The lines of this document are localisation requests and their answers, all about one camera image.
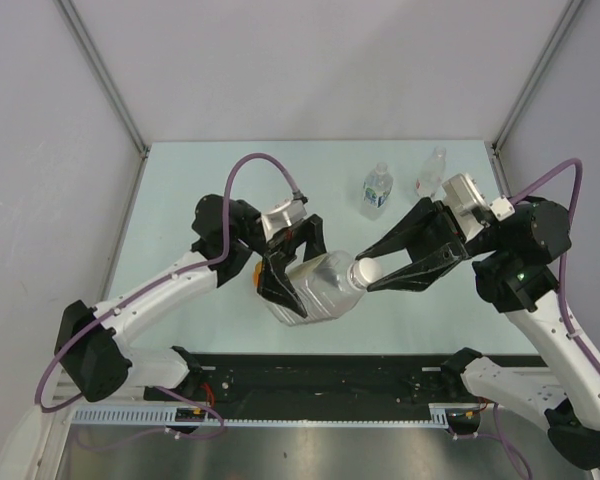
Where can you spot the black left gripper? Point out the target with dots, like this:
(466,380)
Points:
(279,250)

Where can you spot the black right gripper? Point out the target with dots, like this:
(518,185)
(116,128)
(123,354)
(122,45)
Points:
(439,243)

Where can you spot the square clear NFC juice bottle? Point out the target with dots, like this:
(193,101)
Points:
(327,288)

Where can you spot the clear red-label water bottle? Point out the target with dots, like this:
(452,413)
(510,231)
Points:
(430,176)

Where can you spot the clear blue-label Pocari bottle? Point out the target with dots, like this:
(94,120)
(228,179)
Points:
(377,187)

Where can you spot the white NFC bottle cap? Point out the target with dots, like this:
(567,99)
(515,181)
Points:
(367,271)

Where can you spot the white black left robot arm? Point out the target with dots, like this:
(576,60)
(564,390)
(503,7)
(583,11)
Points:
(94,344)

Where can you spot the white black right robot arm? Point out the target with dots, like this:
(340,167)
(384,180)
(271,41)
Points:
(510,248)

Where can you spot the small orange juice bottle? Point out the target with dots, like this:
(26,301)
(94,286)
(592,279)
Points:
(256,274)

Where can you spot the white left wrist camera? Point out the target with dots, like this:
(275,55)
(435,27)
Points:
(283,215)

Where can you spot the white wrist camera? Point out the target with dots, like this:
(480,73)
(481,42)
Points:
(469,207)
(283,215)

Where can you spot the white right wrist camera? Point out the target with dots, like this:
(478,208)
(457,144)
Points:
(469,207)

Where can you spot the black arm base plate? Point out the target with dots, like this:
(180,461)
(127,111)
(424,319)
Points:
(226,378)

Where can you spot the white slotted cable duct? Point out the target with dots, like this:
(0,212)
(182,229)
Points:
(176,415)

